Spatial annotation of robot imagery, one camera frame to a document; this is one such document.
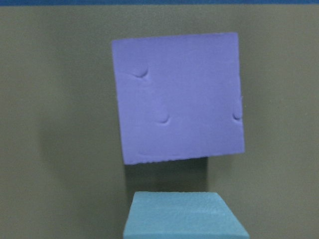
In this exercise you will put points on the light blue foam block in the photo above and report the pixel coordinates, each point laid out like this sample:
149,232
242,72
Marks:
181,215

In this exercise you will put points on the purple foam block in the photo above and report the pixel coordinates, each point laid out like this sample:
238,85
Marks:
179,97

